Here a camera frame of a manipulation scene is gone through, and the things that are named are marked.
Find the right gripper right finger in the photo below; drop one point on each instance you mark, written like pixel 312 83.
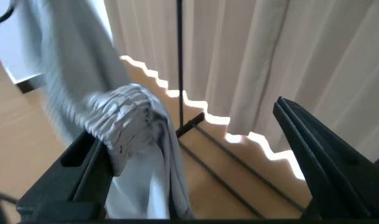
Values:
pixel 341 180

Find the black clothes rack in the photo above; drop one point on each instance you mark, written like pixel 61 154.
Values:
pixel 180 46

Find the pale grey shorts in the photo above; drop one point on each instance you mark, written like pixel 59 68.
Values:
pixel 83 62

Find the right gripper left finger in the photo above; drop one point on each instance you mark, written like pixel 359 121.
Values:
pixel 58 193

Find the beige curtain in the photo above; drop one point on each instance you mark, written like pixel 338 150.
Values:
pixel 270 46

